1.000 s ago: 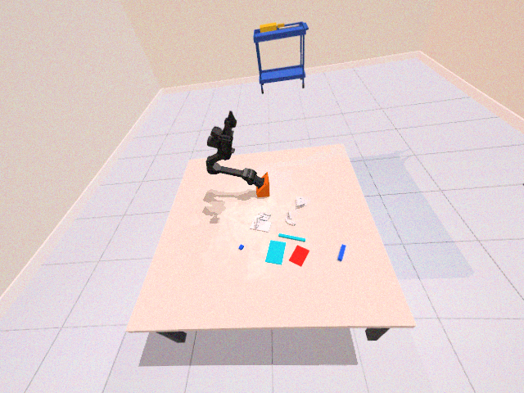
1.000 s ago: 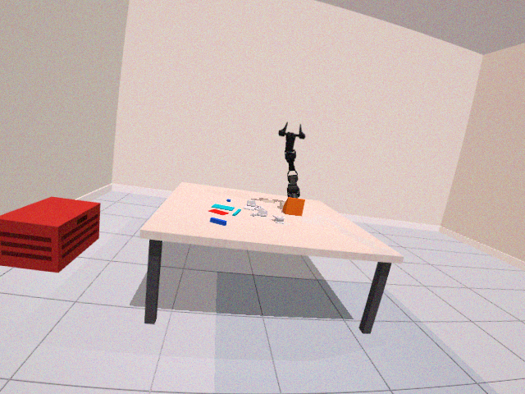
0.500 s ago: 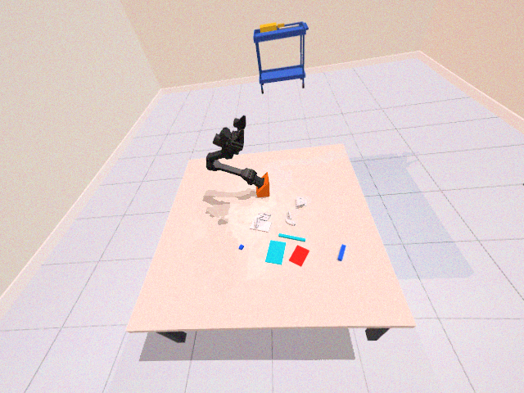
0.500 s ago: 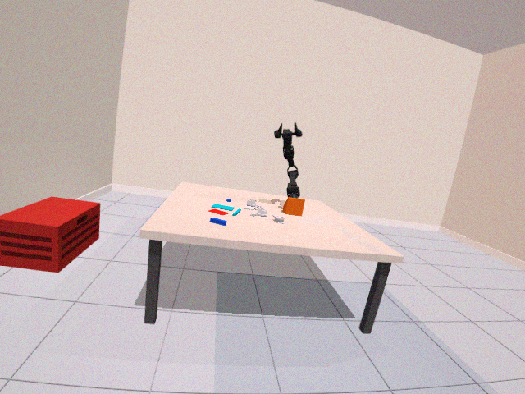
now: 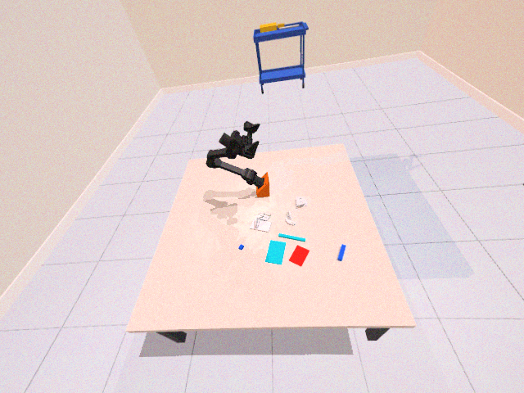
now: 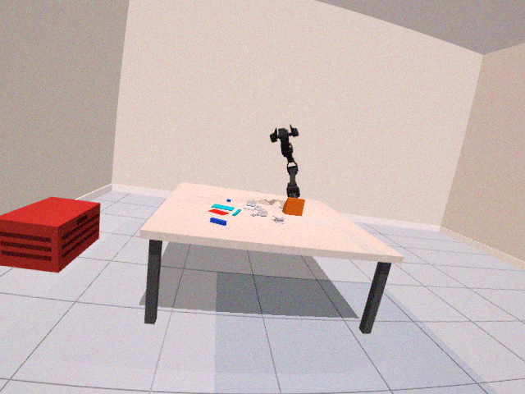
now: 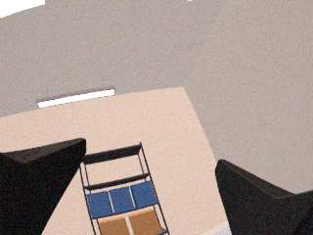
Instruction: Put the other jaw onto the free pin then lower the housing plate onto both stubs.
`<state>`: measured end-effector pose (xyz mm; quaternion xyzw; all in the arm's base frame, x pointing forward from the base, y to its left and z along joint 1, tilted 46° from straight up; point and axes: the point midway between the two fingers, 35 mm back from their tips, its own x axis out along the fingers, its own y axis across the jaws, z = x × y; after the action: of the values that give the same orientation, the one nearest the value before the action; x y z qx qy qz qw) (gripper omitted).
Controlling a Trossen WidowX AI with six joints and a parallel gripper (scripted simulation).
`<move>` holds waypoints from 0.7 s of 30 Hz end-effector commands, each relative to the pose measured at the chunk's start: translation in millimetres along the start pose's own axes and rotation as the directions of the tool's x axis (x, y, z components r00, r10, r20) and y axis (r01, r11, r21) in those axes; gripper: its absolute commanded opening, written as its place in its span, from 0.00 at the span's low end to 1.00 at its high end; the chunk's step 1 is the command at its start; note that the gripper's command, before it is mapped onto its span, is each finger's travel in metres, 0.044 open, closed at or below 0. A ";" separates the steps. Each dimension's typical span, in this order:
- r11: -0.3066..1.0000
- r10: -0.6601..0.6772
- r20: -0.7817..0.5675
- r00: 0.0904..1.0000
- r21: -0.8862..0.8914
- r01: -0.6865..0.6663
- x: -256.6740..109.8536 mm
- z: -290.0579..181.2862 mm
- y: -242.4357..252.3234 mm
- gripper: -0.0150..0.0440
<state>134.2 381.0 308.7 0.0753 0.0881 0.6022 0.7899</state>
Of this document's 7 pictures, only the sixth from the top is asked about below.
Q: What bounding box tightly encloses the cyan flat rectangular plate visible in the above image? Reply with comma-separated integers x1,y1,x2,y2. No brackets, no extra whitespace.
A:
211,204,234,211

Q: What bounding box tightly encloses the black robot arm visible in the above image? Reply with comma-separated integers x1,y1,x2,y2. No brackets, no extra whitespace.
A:
278,128,300,199

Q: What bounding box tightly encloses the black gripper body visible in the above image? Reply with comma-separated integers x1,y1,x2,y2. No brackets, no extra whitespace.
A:
270,128,299,145

